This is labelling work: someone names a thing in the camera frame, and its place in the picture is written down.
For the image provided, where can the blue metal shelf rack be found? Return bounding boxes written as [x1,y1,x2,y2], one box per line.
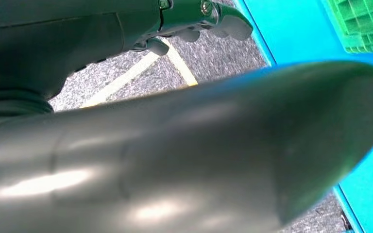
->
[233,0,373,233]

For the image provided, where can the yellow floor tape square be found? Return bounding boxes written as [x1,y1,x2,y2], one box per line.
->
[80,38,199,108]

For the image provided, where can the green plastic crate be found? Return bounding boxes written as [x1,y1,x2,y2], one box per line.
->
[326,0,373,54]

